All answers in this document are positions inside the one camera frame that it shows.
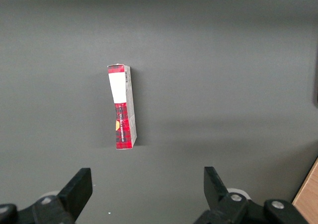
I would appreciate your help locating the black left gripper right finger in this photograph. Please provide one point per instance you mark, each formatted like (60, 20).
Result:
(214, 189)

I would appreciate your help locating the wooden drawer cabinet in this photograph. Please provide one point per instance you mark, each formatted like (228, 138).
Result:
(307, 196)

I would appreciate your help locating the red plaid cardboard box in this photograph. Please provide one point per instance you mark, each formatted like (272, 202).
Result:
(122, 109)

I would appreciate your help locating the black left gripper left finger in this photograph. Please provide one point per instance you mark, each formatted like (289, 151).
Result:
(77, 191)

